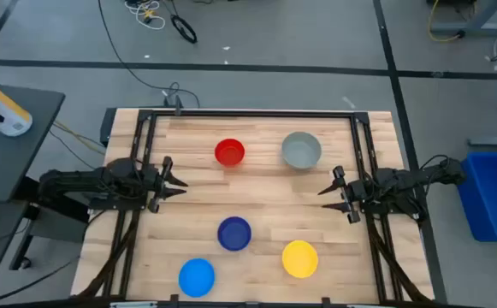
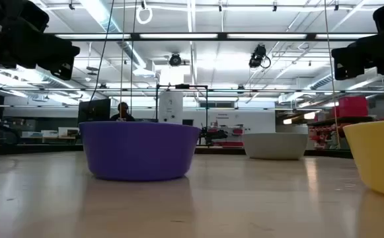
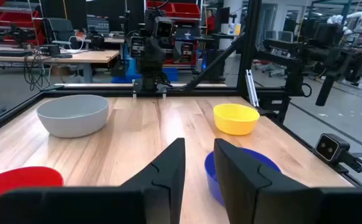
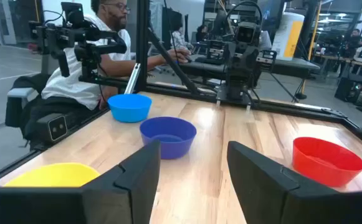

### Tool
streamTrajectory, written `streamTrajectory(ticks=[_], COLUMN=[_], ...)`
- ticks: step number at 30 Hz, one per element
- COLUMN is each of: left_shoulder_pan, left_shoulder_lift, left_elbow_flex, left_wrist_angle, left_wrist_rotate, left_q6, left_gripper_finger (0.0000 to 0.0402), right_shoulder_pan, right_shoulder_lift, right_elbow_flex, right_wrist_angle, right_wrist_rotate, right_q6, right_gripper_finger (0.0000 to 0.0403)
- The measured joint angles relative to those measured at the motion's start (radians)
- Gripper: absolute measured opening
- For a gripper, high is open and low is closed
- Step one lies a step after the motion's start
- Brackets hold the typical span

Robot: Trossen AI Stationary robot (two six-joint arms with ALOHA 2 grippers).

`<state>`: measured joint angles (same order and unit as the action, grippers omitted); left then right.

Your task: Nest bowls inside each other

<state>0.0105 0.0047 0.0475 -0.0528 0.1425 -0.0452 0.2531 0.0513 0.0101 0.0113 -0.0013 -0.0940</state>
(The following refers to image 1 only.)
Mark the dark blue bowl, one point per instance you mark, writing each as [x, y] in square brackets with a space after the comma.
[234, 233]

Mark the large grey bowl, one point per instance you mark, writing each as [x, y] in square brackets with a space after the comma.
[301, 149]

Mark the blue plastic bin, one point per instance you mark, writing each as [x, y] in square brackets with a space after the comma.
[494, 201]

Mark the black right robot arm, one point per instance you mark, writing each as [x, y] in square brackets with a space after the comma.
[402, 184]

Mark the dark grey side table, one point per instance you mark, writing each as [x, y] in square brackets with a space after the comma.
[13, 149]

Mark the white and yellow canister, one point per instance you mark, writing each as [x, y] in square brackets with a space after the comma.
[4, 111]

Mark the grey desk foot bar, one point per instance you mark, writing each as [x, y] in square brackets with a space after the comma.
[494, 141]

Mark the red bowl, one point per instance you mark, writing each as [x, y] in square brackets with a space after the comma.
[229, 152]

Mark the black side table base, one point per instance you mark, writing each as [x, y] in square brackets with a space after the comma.
[47, 214]

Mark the black aluminium table frame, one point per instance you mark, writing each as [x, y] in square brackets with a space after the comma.
[252, 114]

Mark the light blue bowl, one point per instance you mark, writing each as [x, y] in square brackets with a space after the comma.
[197, 277]

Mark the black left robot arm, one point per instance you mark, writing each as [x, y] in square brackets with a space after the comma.
[81, 177]

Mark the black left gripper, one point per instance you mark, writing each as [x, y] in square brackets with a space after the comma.
[152, 205]

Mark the yellow bowl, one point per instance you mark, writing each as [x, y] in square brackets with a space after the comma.
[299, 258]

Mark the grey desk leg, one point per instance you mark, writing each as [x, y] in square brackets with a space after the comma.
[472, 27]

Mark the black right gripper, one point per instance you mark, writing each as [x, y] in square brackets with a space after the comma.
[353, 190]

